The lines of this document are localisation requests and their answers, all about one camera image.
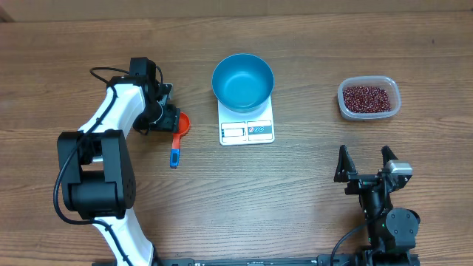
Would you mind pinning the red scoop blue handle tip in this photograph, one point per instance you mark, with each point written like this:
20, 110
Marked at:
183, 128

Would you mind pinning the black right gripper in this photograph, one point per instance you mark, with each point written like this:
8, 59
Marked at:
346, 169

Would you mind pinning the blue bowl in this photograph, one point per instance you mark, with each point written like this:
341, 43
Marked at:
242, 82

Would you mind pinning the clear plastic container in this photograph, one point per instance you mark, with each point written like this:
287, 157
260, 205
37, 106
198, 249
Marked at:
386, 83

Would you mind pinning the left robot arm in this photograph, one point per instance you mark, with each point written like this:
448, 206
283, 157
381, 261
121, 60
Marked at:
96, 182

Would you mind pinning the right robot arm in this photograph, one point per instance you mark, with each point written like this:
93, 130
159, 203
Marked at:
391, 231

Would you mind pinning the white digital kitchen scale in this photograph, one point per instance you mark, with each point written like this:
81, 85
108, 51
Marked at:
237, 129

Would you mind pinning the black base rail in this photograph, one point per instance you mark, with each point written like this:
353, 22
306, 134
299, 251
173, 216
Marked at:
320, 260

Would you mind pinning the red beans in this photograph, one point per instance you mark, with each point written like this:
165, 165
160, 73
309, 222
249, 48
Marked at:
366, 99

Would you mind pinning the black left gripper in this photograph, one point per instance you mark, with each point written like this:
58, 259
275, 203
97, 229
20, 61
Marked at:
171, 125

